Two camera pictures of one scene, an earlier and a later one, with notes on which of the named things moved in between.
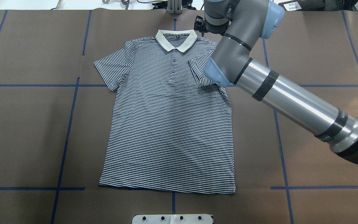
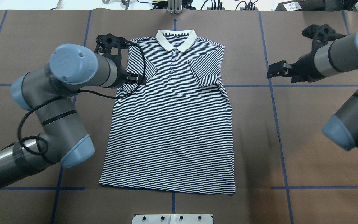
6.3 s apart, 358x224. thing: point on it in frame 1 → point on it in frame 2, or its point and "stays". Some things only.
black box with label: x=303 y=5 stays
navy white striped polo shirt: x=171 y=127 stays
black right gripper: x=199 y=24 → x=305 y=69
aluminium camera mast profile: x=174 y=7 stays
